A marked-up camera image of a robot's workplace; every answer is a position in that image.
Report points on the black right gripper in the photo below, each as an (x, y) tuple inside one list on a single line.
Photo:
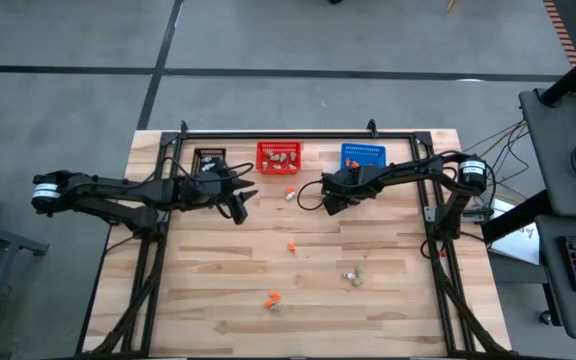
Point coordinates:
[(343, 184)]

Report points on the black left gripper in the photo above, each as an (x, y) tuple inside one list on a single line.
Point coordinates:
[(205, 190)]

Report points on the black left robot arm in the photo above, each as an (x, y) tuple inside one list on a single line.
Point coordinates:
[(108, 187)]

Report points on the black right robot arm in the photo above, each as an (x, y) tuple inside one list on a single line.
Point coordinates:
[(418, 172)]

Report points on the blue plastic basket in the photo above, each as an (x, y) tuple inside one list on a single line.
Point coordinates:
[(368, 150)]

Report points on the red plastic basket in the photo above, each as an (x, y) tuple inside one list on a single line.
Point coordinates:
[(279, 146)]

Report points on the black plastic basket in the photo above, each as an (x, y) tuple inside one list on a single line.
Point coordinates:
[(198, 152)]

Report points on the black table clamp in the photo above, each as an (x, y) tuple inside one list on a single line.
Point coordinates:
[(372, 129), (184, 129)]

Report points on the black desk leg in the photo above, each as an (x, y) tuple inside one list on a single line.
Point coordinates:
[(510, 217)]

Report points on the white paper sheet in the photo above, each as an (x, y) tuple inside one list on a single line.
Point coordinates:
[(520, 245)]

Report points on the grey desk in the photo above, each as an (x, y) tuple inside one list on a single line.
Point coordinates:
[(550, 300), (553, 165)]

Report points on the black desk caster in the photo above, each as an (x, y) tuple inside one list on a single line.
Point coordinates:
[(546, 318)]

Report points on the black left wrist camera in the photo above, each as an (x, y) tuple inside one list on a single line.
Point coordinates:
[(239, 212)]

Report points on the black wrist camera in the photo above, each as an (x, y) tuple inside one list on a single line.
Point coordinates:
[(335, 206), (239, 212)]

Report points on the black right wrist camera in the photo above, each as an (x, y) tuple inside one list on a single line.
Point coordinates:
[(335, 206)]

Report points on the black aluminium table frame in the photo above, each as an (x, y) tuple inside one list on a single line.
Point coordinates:
[(318, 135)]

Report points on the silver mounting bracket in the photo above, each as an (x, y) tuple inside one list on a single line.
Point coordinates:
[(430, 215)]

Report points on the black diagonal post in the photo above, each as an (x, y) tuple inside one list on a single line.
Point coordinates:
[(573, 75)]

